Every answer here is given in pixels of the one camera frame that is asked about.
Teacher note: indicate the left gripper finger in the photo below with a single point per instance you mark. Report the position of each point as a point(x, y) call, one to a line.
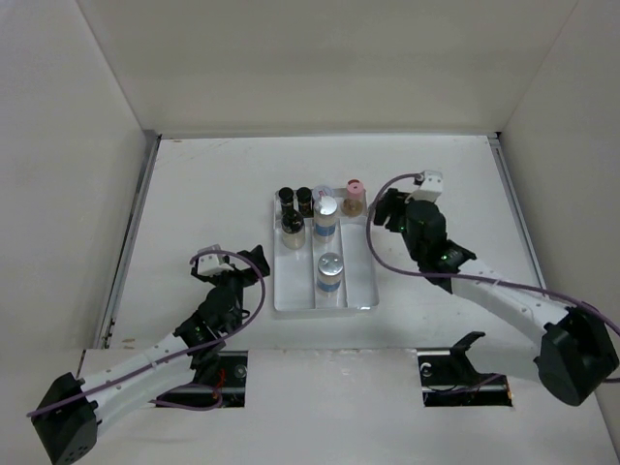
point(201, 277)
point(257, 258)

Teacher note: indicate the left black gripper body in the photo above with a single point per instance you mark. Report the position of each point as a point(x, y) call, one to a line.
point(237, 281)

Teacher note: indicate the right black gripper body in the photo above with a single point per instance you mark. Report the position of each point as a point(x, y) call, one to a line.
point(417, 252)

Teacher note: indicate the pink cap spice bottle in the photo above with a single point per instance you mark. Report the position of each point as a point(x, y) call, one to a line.
point(353, 203)

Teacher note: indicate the black grinder top spice bottle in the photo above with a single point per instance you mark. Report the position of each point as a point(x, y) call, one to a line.
point(293, 229)

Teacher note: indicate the blue label silver-cap jar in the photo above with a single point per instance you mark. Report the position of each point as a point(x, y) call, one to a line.
point(325, 218)
point(330, 269)

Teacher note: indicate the small black cap spice bottle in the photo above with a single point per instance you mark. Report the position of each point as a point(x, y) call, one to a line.
point(286, 197)

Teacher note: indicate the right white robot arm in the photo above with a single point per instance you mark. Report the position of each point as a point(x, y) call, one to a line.
point(575, 354)

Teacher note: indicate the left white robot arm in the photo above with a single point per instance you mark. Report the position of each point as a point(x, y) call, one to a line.
point(75, 412)

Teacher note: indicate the clear plastic organizer tray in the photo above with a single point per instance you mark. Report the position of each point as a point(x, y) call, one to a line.
point(295, 271)

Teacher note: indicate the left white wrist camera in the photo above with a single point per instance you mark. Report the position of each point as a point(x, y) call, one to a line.
point(210, 261)

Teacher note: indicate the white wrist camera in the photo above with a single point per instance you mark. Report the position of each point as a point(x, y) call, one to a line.
point(429, 186)
point(210, 261)

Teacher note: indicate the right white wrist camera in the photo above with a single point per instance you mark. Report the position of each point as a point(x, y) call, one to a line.
point(429, 186)

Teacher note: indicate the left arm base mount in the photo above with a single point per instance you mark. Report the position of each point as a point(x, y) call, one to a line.
point(219, 384)

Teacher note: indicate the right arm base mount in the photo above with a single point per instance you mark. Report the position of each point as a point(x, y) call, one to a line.
point(449, 379)

